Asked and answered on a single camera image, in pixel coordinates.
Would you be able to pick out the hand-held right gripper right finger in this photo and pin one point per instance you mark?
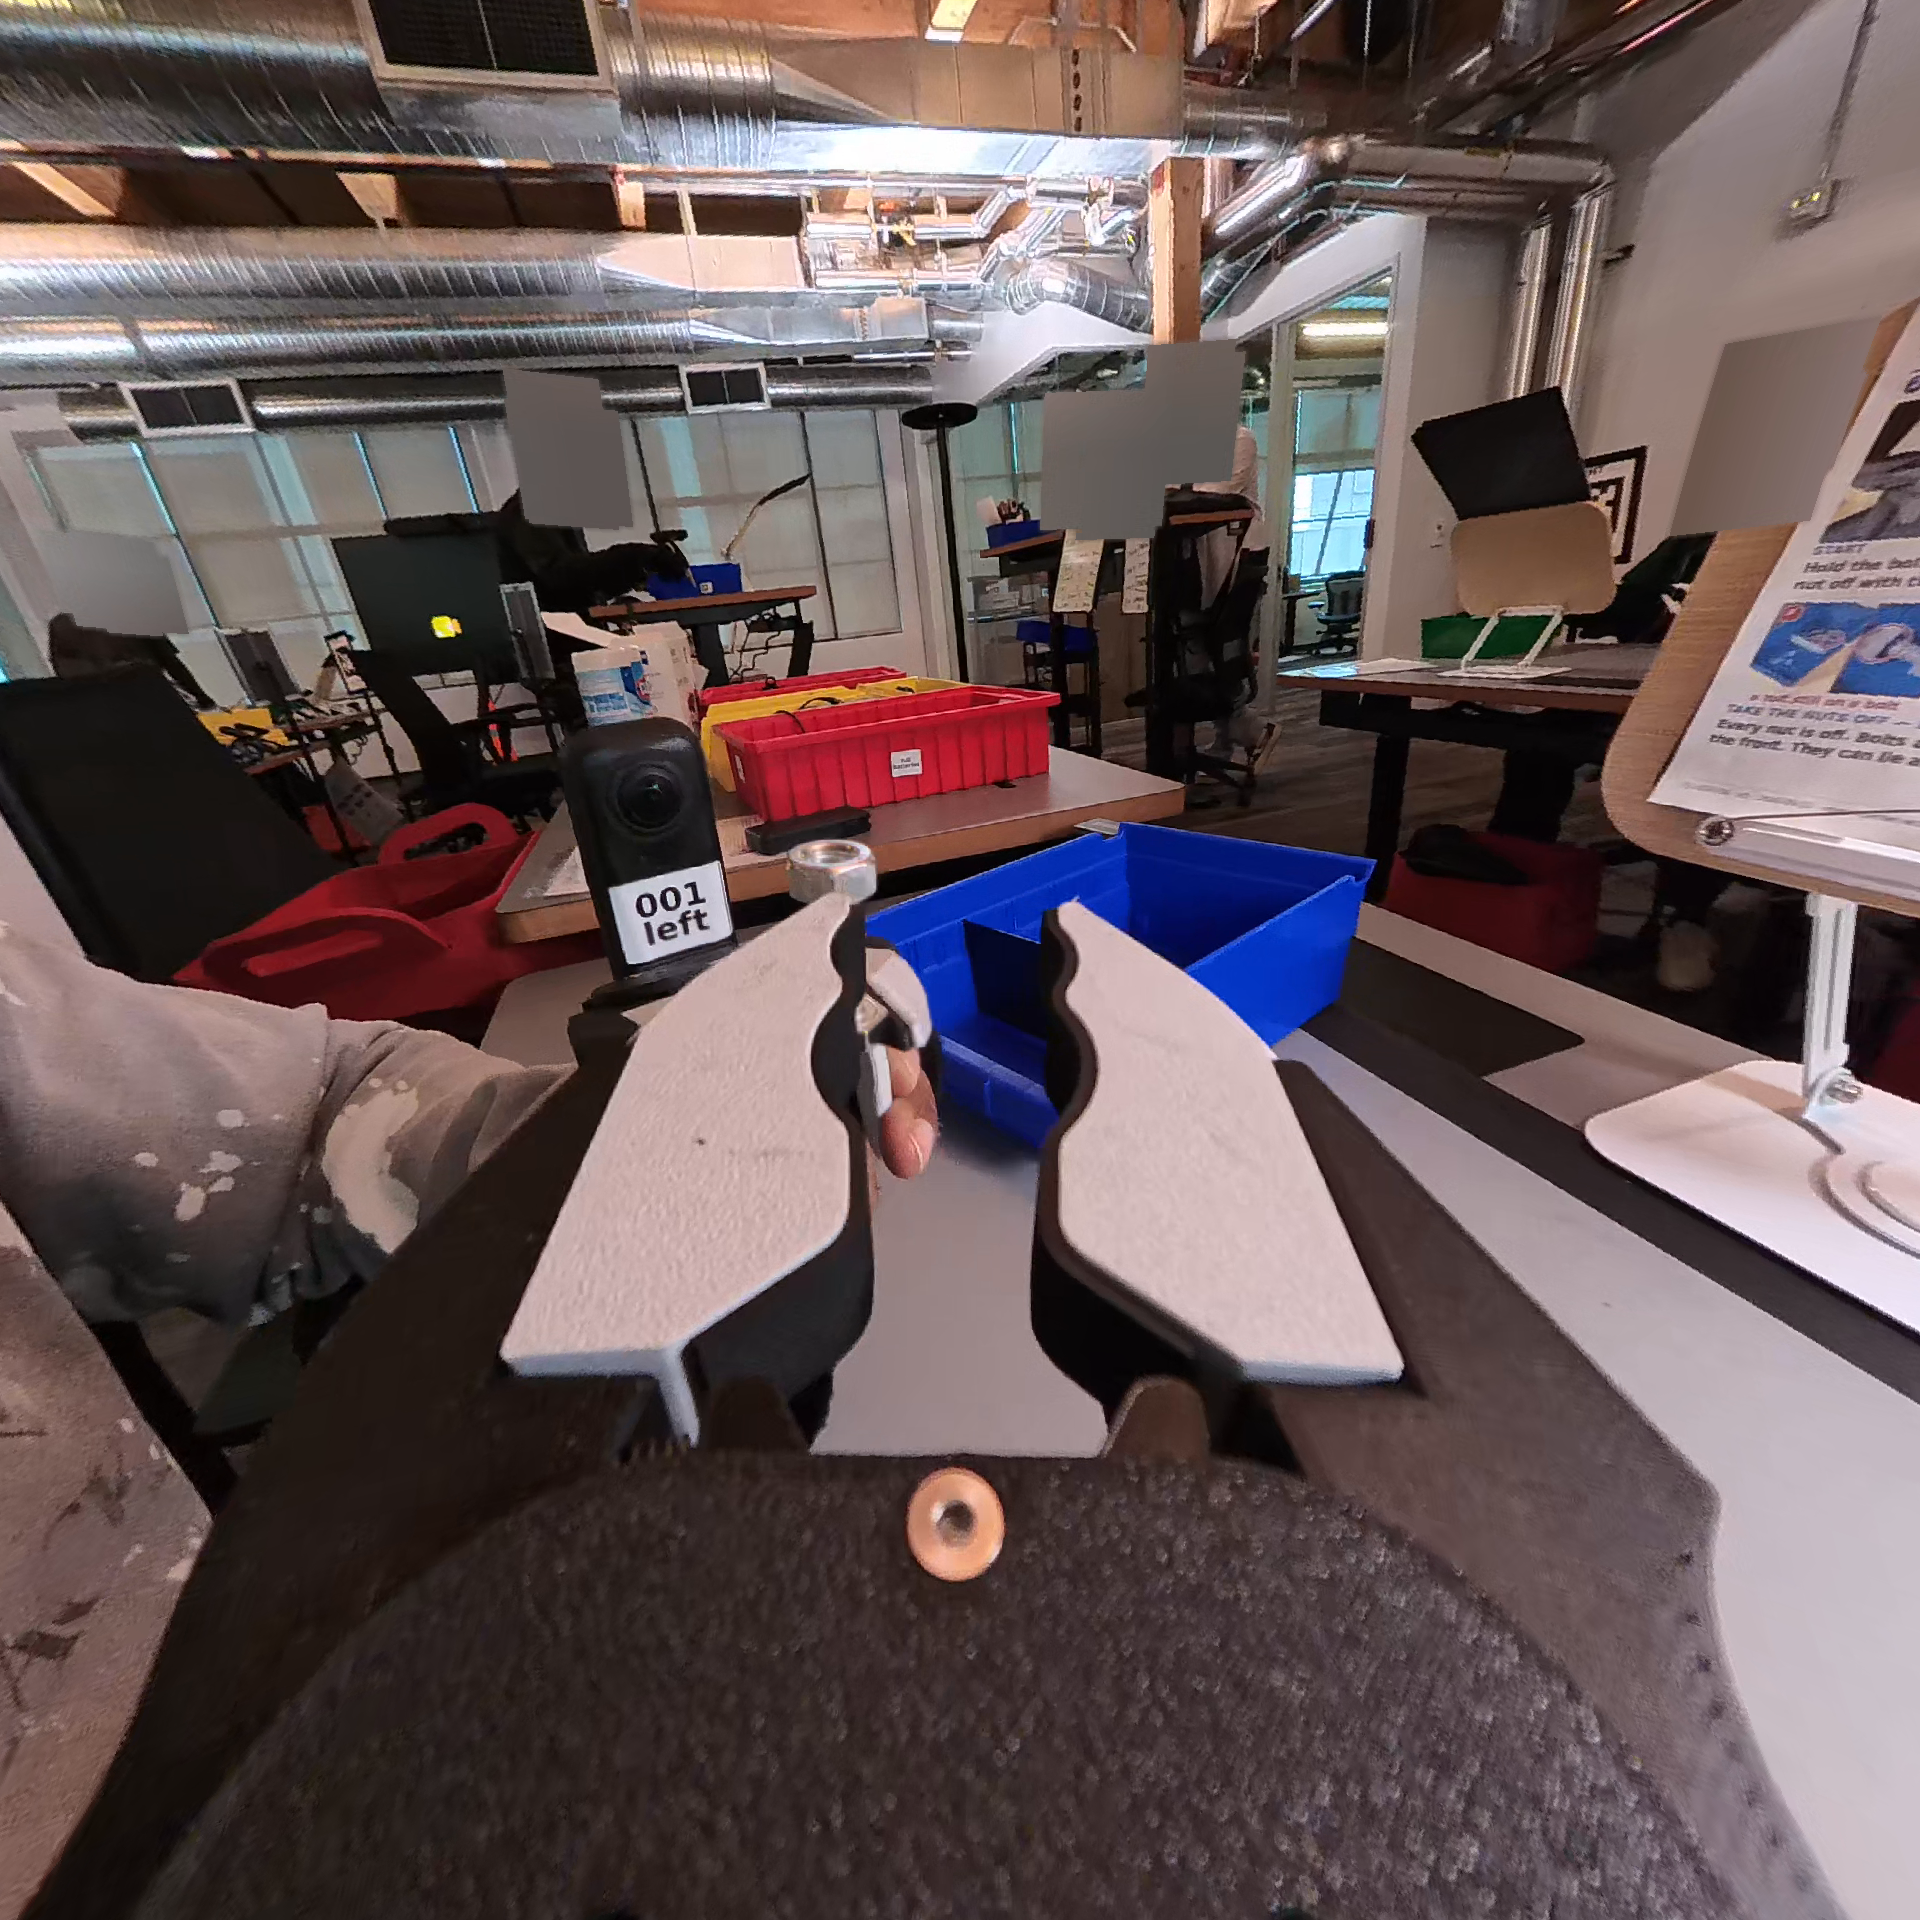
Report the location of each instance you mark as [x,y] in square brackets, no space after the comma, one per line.
[1198,1200]

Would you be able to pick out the black office chair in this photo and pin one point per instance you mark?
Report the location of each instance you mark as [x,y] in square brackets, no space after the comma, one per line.
[436,750]
[1215,646]

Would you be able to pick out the wall marker frame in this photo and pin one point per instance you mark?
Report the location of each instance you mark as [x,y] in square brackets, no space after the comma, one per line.
[1615,505]

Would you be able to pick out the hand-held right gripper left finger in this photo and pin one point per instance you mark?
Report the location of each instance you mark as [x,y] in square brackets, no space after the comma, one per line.
[690,1200]

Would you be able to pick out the person's left forearm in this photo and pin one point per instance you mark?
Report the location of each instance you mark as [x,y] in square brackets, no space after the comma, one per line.
[193,1126]

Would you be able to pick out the person's left hand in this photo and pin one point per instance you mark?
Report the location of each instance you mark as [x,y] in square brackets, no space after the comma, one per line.
[908,1118]

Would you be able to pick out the wooden support post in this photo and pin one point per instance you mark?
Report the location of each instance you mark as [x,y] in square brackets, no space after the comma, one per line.
[1172,240]

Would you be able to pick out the white cardboard carton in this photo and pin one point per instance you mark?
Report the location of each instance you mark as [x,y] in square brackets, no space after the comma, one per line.
[674,675]

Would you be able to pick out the silver ceiling duct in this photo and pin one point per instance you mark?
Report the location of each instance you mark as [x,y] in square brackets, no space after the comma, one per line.
[378,268]

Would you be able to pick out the yellow plastic tray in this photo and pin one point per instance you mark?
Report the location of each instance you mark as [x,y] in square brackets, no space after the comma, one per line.
[710,759]

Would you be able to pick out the ceiling air vent grille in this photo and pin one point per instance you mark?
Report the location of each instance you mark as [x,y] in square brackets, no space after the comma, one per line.
[727,387]

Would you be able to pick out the red labelled plastic tray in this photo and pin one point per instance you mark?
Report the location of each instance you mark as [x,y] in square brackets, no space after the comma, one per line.
[810,771]

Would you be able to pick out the wooden-topped work desk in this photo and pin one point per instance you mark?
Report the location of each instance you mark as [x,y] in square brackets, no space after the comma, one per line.
[1440,676]

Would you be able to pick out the black rectangular block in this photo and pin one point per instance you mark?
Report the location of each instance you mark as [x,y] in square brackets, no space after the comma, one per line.
[810,830]

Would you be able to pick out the black bin divider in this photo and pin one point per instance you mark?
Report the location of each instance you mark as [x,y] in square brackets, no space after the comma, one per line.
[997,976]

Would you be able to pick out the person's grey patterned sweatshirt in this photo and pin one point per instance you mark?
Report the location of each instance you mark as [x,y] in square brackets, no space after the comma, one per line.
[76,1576]

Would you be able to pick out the grey desk with wood edge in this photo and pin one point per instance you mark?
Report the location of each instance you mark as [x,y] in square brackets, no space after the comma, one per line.
[1035,796]

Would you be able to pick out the red fabric bag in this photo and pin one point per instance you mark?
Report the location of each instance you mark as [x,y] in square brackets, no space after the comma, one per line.
[1500,917]

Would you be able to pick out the small green bin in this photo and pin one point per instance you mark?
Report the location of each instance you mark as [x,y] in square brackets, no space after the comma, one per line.
[1446,639]

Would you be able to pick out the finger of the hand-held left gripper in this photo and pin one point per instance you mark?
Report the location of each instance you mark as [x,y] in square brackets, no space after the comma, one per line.
[901,1008]

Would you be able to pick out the dark green board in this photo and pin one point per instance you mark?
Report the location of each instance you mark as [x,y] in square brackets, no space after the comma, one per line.
[397,600]

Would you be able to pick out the white board stand frame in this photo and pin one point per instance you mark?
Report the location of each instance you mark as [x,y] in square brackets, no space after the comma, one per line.
[1831,976]

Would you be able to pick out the black light flag panel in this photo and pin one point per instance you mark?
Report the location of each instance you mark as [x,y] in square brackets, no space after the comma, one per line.
[1500,453]

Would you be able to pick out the blue plastic storage bin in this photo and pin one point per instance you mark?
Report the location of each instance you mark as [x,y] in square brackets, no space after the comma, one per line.
[1276,932]

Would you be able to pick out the printed instruction sheet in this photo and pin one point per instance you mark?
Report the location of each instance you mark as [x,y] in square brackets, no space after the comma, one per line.
[1799,660]

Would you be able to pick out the black floor lamp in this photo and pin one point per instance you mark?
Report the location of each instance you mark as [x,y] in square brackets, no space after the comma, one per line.
[939,416]

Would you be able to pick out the small blue bin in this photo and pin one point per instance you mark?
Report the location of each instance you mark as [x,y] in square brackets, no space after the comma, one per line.
[712,581]

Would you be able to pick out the tall standing desk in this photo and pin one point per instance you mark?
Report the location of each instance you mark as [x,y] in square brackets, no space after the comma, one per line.
[1215,517]

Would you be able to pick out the beige rounded board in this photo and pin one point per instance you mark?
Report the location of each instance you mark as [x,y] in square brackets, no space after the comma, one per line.
[1530,557]

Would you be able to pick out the wooden-edged white board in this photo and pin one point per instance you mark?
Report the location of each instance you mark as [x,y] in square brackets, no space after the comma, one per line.
[1679,719]

